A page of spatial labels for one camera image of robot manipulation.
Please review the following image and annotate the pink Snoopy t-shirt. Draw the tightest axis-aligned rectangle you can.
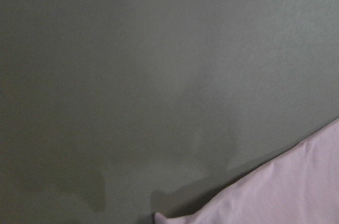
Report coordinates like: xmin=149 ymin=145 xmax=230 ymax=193
xmin=154 ymin=120 xmax=338 ymax=223

